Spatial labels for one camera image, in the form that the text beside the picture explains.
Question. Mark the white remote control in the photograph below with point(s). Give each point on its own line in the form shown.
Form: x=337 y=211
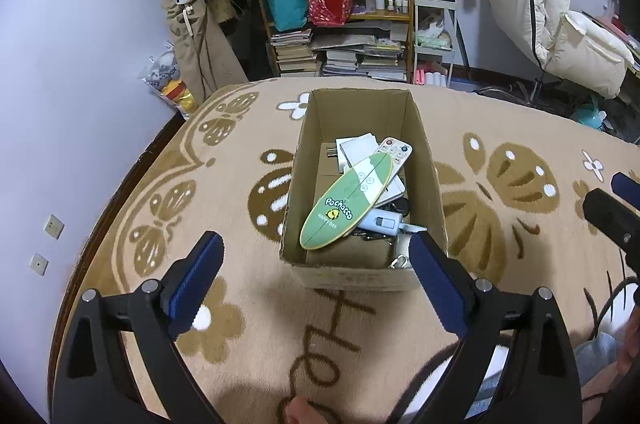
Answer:
x=395 y=152

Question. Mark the skateboard-shaped white green gadget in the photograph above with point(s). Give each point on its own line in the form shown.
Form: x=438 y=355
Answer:
x=345 y=204

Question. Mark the black monitor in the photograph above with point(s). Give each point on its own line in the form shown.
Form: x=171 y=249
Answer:
x=630 y=4

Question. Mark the white trolley cart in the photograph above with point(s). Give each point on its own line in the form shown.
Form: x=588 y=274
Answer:
x=435 y=44

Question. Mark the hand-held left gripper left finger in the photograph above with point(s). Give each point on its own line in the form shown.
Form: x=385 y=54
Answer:
x=197 y=284

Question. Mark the person's bare foot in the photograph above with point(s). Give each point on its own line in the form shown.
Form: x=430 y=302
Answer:
x=302 y=411

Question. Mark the beige brown printed blanket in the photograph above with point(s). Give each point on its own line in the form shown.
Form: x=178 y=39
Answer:
x=225 y=184

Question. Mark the white square power bank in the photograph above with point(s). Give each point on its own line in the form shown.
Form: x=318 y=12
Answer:
x=392 y=193

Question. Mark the pile of magazines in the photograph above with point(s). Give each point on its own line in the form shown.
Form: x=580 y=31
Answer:
x=360 y=59

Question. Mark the khaki coat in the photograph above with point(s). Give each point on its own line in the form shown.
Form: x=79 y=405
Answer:
x=200 y=54

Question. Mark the cardboard box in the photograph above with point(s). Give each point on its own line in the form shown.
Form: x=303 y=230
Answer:
x=425 y=164

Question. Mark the bag of plush toys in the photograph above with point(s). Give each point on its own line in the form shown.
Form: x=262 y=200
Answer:
x=167 y=79

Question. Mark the stack of old books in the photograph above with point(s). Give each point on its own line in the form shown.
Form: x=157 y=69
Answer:
x=295 y=54

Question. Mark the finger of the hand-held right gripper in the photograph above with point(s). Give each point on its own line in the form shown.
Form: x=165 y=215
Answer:
x=627 y=186
x=607 y=216

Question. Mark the wall socket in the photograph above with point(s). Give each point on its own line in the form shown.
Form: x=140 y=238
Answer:
x=38 y=264
x=54 y=226

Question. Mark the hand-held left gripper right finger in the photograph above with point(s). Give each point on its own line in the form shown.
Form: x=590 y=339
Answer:
x=437 y=284

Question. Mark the white charger plug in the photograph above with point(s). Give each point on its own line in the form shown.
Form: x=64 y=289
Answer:
x=357 y=149

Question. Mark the teal plastic toy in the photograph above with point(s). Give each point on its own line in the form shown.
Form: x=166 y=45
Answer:
x=590 y=117

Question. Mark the bunch of keys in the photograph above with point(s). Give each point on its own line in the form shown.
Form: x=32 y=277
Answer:
x=400 y=205

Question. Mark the small round silver clock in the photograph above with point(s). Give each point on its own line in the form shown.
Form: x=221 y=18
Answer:
x=400 y=261

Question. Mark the person's right forearm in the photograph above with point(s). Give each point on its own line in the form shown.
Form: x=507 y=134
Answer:
x=631 y=339

